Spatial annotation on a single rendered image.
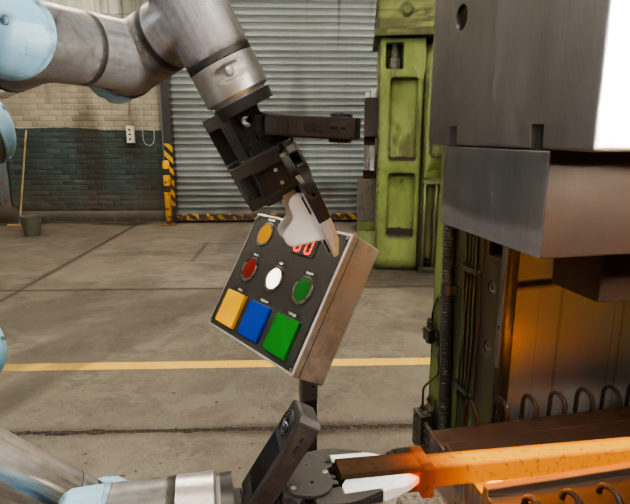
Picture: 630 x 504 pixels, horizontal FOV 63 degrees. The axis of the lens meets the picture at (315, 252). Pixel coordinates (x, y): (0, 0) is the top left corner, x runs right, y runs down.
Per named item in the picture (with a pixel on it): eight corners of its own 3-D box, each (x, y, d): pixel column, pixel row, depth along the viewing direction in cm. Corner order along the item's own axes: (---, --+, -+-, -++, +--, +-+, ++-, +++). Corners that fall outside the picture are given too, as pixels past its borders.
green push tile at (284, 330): (282, 360, 94) (299, 322, 95) (261, 347, 100) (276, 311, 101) (289, 363, 95) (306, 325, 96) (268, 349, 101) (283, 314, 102)
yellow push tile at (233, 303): (230, 328, 110) (244, 296, 110) (214, 318, 116) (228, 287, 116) (237, 331, 111) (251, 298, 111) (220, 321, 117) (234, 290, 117)
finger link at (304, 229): (302, 274, 63) (265, 207, 62) (344, 250, 64) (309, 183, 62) (306, 278, 60) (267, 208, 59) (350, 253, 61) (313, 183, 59)
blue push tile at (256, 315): (254, 343, 102) (269, 307, 103) (236, 332, 108) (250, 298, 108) (261, 345, 103) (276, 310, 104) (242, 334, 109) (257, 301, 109)
